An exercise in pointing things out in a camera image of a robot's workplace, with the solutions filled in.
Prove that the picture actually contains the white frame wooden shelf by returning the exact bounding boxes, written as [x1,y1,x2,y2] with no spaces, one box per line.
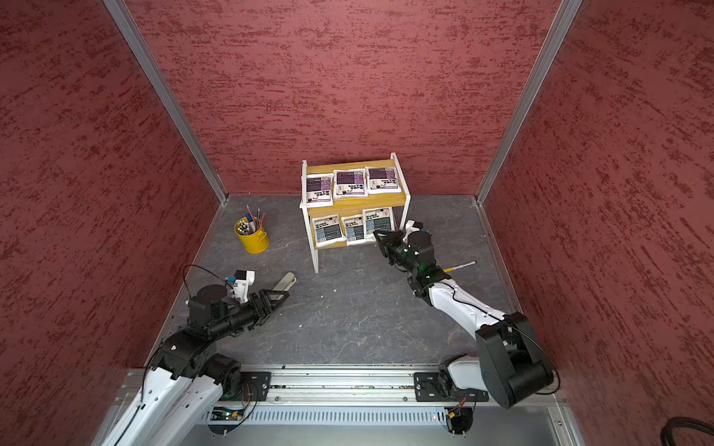
[299,152,412,273]

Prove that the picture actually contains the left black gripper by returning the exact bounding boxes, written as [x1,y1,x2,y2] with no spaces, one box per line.
[211,289,290,339]

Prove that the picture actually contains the purple coffee bag bottom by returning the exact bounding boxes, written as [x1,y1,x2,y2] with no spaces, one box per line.
[366,167,402,195]

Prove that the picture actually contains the pens in bucket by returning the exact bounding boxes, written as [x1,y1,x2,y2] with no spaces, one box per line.
[234,204,266,236]

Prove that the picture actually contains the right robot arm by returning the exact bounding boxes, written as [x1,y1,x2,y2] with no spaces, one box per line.
[374,228,560,409]

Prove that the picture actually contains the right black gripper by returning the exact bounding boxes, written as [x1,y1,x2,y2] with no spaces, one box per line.
[374,229,419,274]

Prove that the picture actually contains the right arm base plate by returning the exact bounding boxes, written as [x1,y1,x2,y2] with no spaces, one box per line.
[414,372,489,403]

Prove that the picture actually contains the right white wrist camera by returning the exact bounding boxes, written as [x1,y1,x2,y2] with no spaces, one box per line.
[405,220,424,237]

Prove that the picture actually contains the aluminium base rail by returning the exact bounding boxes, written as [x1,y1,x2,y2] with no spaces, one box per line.
[91,364,570,405]

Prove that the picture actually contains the black cable coil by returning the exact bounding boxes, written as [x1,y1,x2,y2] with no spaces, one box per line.
[660,415,714,446]

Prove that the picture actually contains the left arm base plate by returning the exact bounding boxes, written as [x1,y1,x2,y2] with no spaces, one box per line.
[236,371,273,403]

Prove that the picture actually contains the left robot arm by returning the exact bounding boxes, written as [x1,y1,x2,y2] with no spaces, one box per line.
[103,275,296,445]

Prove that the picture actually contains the yellow pen bucket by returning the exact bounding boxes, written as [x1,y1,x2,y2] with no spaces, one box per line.
[234,217,270,255]

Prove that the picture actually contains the beige eraser block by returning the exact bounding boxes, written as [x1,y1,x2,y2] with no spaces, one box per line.
[273,271,298,292]

